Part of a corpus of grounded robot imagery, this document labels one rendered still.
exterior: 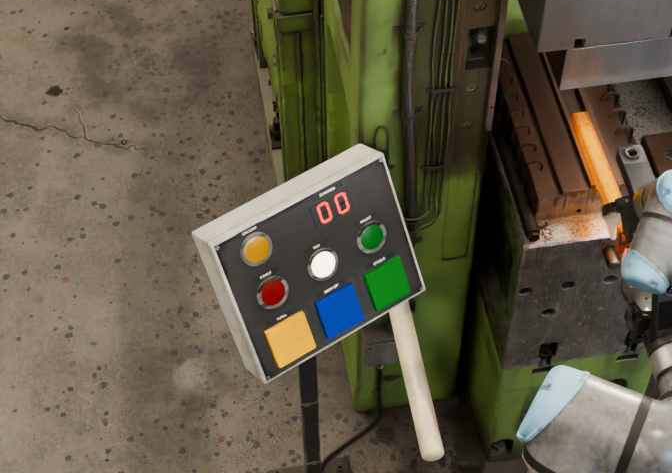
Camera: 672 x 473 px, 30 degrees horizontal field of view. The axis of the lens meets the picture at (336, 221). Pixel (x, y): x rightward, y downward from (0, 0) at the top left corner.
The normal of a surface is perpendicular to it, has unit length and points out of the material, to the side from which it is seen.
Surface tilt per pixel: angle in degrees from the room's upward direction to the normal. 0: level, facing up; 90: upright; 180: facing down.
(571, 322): 90
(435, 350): 90
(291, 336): 60
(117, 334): 0
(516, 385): 90
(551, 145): 0
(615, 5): 90
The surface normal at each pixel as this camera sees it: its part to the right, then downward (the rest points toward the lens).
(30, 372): -0.01, -0.61
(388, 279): 0.48, 0.26
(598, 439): -0.32, 0.12
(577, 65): 0.16, 0.78
